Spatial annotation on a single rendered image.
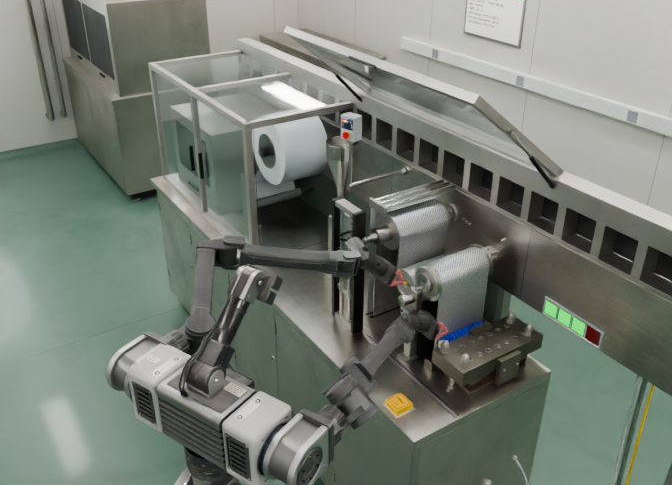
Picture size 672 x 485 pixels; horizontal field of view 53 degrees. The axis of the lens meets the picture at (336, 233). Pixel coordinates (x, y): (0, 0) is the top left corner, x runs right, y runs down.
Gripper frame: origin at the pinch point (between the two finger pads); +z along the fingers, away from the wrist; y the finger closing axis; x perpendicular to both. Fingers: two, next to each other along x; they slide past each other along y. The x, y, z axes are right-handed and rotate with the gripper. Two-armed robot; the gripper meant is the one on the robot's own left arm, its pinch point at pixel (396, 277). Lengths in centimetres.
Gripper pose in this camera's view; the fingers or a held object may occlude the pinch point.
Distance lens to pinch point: 236.4
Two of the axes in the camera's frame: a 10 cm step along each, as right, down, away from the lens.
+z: 6.4, 3.6, 6.8
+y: 5.6, 3.9, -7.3
